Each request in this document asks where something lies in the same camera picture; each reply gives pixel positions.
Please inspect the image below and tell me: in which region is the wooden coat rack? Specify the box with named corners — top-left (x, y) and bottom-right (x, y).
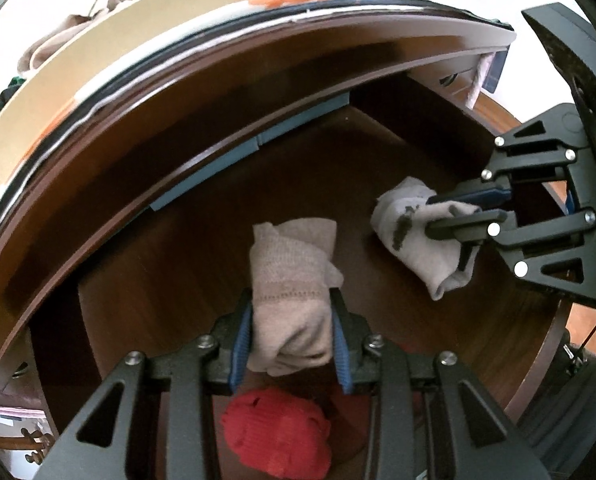
top-left (0, 428), bottom-right (55, 465)

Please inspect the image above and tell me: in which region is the pale pink underwear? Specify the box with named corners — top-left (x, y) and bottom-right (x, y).
top-left (17, 0), bottom-right (130, 77)

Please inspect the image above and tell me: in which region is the grey stained sock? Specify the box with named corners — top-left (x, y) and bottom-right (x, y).
top-left (371, 177), bottom-right (481, 301)

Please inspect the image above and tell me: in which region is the green black striped underwear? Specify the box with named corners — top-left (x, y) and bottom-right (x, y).
top-left (0, 76), bottom-right (26, 114)

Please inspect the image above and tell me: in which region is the red knit sock roll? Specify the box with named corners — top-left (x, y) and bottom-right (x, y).
top-left (221, 388), bottom-right (333, 479)

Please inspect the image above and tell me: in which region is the beige sock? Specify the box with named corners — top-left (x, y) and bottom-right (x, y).
top-left (247, 218), bottom-right (343, 377)

